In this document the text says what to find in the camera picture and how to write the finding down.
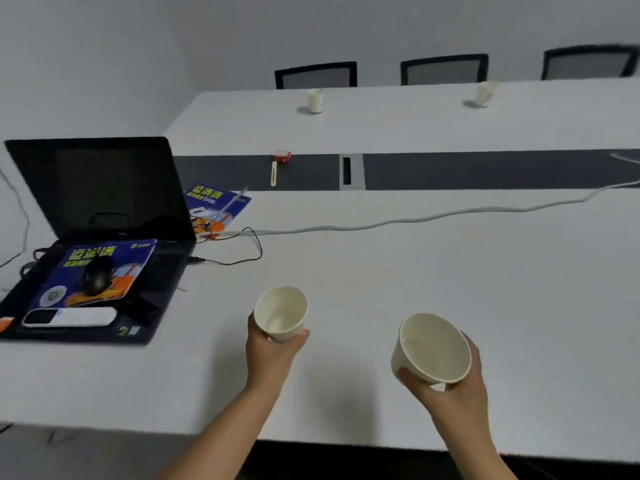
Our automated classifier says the white black handheld device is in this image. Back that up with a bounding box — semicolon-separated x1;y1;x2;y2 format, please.
22;305;119;329

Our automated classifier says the person's left forearm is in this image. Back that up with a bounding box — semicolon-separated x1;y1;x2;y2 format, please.
159;384;286;480

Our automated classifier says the black mesh office chair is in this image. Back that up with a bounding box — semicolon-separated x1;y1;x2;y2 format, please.
541;43;640;81
273;61;359;91
399;53;490;87

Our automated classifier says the white power strip cord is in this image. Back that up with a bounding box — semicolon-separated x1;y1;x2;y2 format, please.
239;179;640;237

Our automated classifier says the grey laptop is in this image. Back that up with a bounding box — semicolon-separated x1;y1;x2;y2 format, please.
0;137;197;345

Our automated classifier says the slim grey pen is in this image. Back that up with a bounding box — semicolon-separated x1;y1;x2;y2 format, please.
219;187;249;215

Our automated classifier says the black wall cable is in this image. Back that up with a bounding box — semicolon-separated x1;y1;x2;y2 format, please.
0;167;31;271

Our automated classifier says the person's right hand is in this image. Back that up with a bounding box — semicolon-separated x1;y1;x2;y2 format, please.
396;332;490;435

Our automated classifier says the black computer mouse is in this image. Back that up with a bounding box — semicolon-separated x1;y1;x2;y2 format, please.
81;257;115;298

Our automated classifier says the person's left hand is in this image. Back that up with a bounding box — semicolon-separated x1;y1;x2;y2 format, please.
245;312;311;395

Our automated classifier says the silver table cable hatch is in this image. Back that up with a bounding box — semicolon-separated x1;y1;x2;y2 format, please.
339;153;367;191

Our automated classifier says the black laptop cable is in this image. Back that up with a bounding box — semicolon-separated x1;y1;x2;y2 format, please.
187;226;263;267

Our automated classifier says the white conference table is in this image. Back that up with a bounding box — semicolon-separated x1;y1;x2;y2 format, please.
0;77;640;465

